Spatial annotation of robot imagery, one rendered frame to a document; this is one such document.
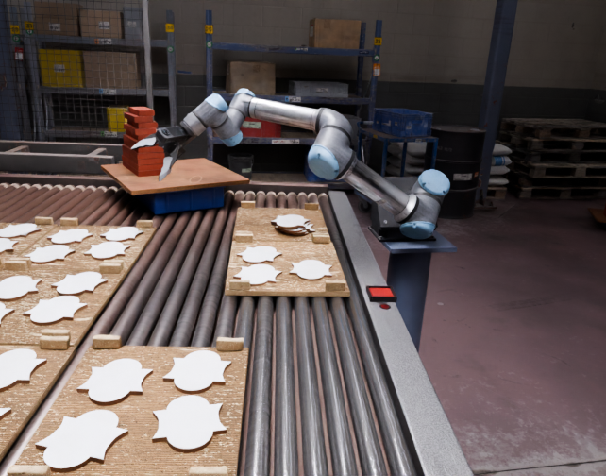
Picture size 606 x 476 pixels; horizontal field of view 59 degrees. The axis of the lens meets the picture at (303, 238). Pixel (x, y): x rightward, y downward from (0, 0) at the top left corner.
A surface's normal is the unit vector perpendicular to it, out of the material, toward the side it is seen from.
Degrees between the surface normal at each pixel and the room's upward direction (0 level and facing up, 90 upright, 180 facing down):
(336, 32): 88
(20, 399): 0
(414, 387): 0
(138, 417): 0
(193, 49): 90
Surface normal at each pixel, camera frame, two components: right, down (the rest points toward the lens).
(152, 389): 0.04, -0.94
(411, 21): 0.18, 0.33
